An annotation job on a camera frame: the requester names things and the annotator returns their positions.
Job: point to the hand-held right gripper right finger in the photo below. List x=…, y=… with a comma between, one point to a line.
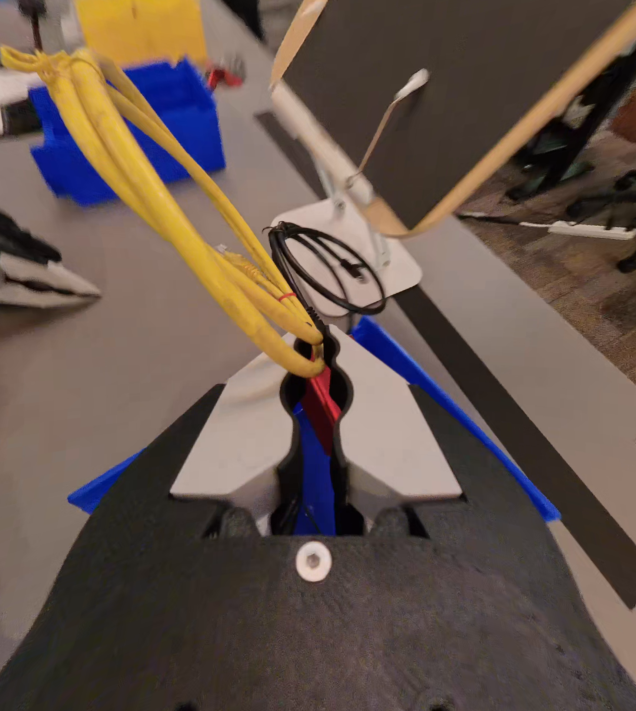
x=395, y=439

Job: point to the red metal adapter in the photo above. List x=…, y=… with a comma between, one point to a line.
x=323, y=411

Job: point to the blue plastic bin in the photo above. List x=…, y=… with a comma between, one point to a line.
x=184, y=128
x=315, y=472

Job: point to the white power strip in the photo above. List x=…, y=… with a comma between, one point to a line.
x=584, y=229

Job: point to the yellow plastic bin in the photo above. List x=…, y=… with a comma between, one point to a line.
x=140, y=28

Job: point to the black chair base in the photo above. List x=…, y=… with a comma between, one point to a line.
x=629, y=189

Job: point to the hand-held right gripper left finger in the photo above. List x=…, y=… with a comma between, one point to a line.
x=234, y=439

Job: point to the white board stand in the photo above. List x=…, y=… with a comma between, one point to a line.
x=395, y=266

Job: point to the wood-edged black board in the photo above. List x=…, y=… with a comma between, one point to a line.
x=462, y=111

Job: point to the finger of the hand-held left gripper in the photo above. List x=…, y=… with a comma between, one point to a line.
x=45, y=275
x=29, y=297

